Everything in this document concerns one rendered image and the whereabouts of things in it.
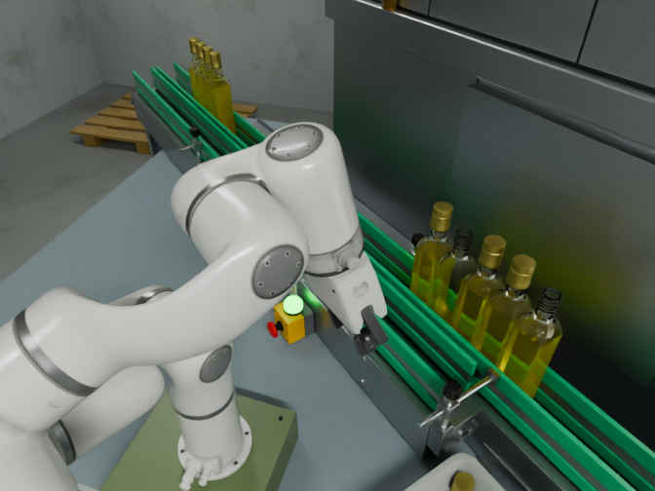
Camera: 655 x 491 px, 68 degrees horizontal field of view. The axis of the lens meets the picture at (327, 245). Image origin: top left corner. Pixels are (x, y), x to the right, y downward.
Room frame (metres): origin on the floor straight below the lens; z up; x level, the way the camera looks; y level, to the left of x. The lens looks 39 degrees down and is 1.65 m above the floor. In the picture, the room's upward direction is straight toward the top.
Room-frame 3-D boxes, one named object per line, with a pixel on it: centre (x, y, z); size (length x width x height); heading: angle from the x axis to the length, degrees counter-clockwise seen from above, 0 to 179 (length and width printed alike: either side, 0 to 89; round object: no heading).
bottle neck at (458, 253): (0.66, -0.23, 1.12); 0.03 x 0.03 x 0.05
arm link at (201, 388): (0.45, 0.20, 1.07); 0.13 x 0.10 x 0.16; 52
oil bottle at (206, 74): (1.58, 0.38, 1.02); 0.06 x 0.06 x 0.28; 33
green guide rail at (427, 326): (1.25, 0.23, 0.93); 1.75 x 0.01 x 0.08; 33
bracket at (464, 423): (0.47, -0.23, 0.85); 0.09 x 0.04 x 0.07; 123
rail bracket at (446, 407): (0.46, -0.21, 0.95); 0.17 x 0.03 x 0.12; 123
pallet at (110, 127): (3.40, 1.17, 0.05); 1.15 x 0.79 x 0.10; 73
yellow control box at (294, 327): (0.78, 0.08, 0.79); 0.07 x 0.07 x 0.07; 33
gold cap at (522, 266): (0.56, -0.30, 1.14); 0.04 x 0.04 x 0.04
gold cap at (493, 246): (0.61, -0.27, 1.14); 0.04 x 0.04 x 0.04
